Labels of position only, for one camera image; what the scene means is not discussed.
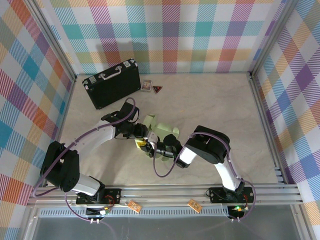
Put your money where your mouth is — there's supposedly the light green paper box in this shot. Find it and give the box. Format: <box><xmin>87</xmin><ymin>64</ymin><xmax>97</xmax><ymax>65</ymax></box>
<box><xmin>134</xmin><ymin>114</ymin><xmax>181</xmax><ymax>163</ymax></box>

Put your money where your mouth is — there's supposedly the small playing card box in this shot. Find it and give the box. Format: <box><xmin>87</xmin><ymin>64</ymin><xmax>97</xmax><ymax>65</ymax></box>
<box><xmin>140</xmin><ymin>79</ymin><xmax>154</xmax><ymax>93</ymax></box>

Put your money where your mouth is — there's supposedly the small orange circuit board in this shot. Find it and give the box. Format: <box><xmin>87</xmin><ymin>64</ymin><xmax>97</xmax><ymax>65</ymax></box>
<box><xmin>126</xmin><ymin>199</ymin><xmax>142</xmax><ymax>214</ymax></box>
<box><xmin>187</xmin><ymin>198</ymin><xmax>202</xmax><ymax>213</ymax></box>

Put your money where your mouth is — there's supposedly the small green controller board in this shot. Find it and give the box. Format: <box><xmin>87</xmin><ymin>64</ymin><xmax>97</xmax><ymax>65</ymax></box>
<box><xmin>86</xmin><ymin>206</ymin><xmax>112</xmax><ymax>216</ymax></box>
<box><xmin>227</xmin><ymin>205</ymin><xmax>251</xmax><ymax>216</ymax></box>

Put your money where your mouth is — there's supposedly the grey metal panel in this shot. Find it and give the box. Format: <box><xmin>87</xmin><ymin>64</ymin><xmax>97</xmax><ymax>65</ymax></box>
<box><xmin>21</xmin><ymin>214</ymin><xmax>315</xmax><ymax>240</ymax></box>

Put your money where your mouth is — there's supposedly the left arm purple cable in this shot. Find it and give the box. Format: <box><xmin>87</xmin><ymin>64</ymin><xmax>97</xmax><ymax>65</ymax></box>
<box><xmin>32</xmin><ymin>97</ymin><xmax>140</xmax><ymax>223</ymax></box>

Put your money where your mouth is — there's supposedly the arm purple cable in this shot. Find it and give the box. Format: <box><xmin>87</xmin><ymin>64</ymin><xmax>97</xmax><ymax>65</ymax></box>
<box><xmin>32</xmin><ymin>97</ymin><xmax>140</xmax><ymax>223</ymax></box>
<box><xmin>152</xmin><ymin>132</ymin><xmax>256</xmax><ymax>222</ymax></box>

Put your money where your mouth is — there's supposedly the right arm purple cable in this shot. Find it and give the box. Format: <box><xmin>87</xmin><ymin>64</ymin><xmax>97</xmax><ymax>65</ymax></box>
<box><xmin>152</xmin><ymin>132</ymin><xmax>256</xmax><ymax>222</ymax></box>

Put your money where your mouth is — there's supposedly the black briefcase with silver handle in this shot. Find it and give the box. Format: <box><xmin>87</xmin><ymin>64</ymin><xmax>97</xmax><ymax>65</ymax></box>
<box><xmin>83</xmin><ymin>58</ymin><xmax>142</xmax><ymax>110</ymax></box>

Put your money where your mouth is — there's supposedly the long aluminium frame rail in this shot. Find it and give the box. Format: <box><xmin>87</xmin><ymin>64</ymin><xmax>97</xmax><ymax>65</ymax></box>
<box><xmin>27</xmin><ymin>184</ymin><xmax>305</xmax><ymax>207</ymax></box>

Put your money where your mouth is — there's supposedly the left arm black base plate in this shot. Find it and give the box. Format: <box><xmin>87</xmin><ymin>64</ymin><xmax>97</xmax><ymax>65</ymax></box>
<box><xmin>75</xmin><ymin>187</ymin><xmax>123</xmax><ymax>206</ymax></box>

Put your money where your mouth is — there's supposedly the grey slotted cable duct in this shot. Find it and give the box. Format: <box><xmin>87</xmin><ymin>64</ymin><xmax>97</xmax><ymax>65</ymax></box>
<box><xmin>39</xmin><ymin>208</ymin><xmax>230</xmax><ymax>217</ymax></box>

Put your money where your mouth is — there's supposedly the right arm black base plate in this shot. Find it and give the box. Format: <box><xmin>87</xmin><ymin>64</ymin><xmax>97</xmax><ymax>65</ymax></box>
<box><xmin>208</xmin><ymin>186</ymin><xmax>256</xmax><ymax>204</ymax></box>

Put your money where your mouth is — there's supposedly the aluminium side rail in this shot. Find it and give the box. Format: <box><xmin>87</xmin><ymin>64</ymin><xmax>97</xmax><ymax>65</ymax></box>
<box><xmin>248</xmin><ymin>71</ymin><xmax>286</xmax><ymax>185</ymax></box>

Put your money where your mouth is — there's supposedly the aluminium corner post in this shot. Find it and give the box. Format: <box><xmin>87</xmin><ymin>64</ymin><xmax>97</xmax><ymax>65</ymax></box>
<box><xmin>23</xmin><ymin>0</ymin><xmax>77</xmax><ymax>83</ymax></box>
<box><xmin>249</xmin><ymin>0</ymin><xmax>301</xmax><ymax>77</ymax></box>

